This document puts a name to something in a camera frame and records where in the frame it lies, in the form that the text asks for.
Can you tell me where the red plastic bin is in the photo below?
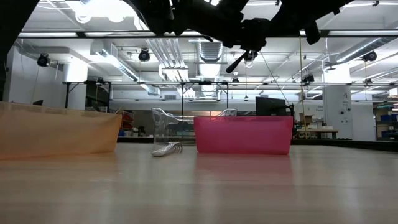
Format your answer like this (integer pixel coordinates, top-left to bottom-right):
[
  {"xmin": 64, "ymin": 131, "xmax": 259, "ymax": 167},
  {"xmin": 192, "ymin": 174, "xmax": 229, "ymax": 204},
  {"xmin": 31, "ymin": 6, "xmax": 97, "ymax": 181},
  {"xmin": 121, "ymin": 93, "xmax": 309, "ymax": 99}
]
[{"xmin": 193, "ymin": 115, "xmax": 294, "ymax": 156}]

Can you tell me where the white-handled silver fork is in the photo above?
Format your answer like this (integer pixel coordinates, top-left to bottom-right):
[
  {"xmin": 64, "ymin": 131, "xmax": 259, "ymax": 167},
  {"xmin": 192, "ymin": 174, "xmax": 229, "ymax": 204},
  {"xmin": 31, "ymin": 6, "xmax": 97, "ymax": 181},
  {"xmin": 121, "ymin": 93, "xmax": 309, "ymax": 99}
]
[{"xmin": 151, "ymin": 141, "xmax": 183, "ymax": 158}]

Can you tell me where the black fork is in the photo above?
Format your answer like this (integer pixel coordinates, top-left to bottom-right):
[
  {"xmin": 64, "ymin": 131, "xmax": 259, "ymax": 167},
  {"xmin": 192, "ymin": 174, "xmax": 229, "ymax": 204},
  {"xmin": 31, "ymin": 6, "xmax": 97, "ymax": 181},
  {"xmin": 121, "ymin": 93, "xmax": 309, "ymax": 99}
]
[{"xmin": 225, "ymin": 50, "xmax": 250, "ymax": 75}]

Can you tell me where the orange plastic bin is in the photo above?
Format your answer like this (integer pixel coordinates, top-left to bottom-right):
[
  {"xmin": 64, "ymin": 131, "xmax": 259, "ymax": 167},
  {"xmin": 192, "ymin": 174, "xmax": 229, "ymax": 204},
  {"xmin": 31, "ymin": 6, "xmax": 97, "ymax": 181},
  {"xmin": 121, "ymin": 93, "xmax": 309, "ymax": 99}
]
[{"xmin": 0, "ymin": 101, "xmax": 123, "ymax": 161}]

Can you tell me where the clear plastic bin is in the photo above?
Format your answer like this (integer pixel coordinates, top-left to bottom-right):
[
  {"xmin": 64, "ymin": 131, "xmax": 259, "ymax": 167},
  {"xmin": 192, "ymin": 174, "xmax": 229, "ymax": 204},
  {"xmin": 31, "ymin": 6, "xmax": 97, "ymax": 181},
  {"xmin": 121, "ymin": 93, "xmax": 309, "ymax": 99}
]
[{"xmin": 151, "ymin": 107, "xmax": 239, "ymax": 153}]

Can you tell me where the yellow hanging cable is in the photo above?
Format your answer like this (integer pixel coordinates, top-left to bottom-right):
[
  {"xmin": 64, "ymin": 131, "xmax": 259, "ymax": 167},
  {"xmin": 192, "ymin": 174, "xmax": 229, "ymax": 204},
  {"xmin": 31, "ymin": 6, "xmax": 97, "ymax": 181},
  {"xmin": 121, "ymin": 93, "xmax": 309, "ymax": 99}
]
[{"xmin": 298, "ymin": 35, "xmax": 308, "ymax": 140}]

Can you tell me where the wooden-top workbench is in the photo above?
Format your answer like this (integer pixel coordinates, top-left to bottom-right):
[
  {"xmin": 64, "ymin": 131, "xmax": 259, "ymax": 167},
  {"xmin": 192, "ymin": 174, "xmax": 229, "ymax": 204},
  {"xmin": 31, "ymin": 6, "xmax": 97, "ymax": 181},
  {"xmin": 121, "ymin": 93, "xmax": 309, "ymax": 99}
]
[{"xmin": 297, "ymin": 127, "xmax": 340, "ymax": 140}]

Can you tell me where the red parts-bin rack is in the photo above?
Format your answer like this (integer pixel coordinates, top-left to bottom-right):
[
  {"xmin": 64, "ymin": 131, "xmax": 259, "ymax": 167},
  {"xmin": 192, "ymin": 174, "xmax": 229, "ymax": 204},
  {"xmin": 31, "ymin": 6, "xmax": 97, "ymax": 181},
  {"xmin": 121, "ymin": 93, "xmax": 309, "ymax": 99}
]
[{"xmin": 119, "ymin": 111, "xmax": 136, "ymax": 130}]

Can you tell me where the silver ventilation duct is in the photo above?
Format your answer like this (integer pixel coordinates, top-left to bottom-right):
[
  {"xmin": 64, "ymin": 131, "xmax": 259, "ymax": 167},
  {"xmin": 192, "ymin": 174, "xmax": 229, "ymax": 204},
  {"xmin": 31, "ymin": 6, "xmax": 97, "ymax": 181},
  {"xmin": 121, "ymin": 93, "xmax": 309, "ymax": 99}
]
[{"xmin": 191, "ymin": 39, "xmax": 234, "ymax": 100}]

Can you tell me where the black monitor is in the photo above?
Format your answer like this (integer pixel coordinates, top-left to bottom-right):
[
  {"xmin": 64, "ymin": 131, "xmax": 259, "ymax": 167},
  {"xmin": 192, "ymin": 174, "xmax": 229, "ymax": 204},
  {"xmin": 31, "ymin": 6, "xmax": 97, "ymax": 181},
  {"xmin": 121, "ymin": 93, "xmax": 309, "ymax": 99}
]
[{"xmin": 255, "ymin": 96, "xmax": 295, "ymax": 117}]

